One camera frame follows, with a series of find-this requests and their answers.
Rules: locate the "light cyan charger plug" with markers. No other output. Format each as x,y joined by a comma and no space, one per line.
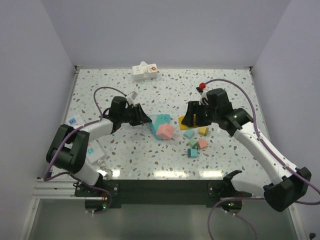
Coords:
189,133

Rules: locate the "white cartoon sticker adapter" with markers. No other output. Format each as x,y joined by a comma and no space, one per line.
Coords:
152,71

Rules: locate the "light blue triangular item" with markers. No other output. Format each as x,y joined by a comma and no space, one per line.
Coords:
156,121

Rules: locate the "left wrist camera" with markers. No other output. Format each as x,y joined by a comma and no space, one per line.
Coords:
131,97

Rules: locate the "white power strip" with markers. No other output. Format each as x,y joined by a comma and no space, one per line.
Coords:
94,152

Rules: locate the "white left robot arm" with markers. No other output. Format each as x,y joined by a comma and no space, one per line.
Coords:
68,151

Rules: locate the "yellow charger plug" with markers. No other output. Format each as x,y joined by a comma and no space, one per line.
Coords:
203,131

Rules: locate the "salmon pink charger plug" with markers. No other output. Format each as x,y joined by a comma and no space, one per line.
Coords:
202,144

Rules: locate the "teal blue charger plug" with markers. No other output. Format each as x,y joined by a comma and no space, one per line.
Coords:
192,153

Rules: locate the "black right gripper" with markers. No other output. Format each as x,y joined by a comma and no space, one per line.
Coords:
194,107

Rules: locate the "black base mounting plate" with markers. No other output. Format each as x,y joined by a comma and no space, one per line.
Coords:
116,193

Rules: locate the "pink cube socket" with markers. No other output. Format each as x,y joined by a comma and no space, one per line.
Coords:
165,131

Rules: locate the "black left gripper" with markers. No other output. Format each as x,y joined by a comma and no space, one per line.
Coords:
143,118

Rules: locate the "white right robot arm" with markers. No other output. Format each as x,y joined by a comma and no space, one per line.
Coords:
287,183

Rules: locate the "aluminium frame rail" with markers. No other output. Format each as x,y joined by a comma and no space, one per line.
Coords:
54,189

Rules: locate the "yellow cube socket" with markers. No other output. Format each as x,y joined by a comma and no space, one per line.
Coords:
183,127

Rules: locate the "white socket adapter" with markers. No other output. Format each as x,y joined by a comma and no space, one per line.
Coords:
140,72

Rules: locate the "green charger plug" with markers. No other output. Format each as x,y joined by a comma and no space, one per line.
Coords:
193,143

